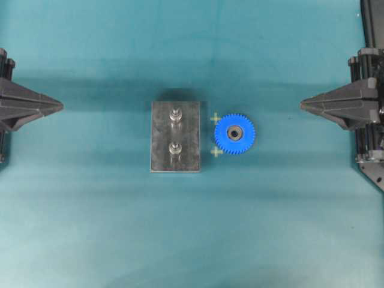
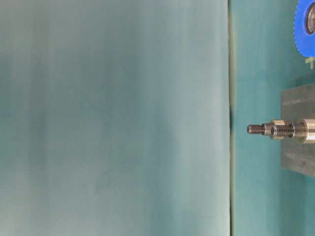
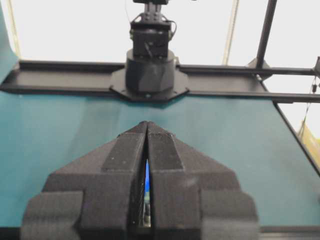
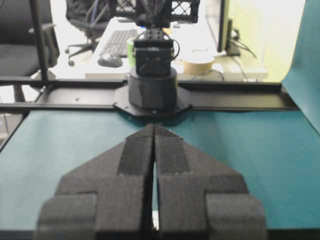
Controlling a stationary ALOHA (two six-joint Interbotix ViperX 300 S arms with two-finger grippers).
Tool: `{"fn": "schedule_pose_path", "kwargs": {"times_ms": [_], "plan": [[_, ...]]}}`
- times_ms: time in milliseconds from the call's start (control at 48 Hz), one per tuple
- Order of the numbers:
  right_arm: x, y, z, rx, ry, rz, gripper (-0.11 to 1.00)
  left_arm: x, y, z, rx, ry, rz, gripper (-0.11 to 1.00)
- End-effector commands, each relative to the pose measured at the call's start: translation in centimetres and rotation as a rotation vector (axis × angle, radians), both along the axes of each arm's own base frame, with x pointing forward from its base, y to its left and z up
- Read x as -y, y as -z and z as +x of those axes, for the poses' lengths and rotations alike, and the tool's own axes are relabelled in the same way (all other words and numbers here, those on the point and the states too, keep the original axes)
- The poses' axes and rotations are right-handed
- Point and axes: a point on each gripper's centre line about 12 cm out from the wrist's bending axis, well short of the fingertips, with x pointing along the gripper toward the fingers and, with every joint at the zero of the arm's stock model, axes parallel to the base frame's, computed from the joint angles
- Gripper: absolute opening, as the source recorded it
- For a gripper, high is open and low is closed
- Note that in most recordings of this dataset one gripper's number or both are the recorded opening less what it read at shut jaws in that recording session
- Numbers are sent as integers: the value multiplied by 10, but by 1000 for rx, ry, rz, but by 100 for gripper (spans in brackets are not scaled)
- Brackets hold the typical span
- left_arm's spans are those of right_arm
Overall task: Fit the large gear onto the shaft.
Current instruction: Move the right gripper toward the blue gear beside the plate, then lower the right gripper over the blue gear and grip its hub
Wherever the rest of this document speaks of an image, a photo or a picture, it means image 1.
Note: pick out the lower steel shaft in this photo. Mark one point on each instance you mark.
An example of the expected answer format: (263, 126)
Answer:
(175, 148)

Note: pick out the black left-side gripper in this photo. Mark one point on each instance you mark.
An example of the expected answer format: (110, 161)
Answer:
(13, 119)

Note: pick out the grey metal base plate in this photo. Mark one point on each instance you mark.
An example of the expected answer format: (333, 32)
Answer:
(187, 133)

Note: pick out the large blue plastic gear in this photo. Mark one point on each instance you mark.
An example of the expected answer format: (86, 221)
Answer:
(234, 134)

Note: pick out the steel shaft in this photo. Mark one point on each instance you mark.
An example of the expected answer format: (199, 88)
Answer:
(175, 115)
(175, 148)

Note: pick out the upper steel shaft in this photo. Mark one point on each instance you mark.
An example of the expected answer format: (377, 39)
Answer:
(175, 115)

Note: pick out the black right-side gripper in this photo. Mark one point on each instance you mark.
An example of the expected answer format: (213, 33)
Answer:
(350, 108)

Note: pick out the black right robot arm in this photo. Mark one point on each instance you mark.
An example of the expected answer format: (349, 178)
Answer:
(372, 21)

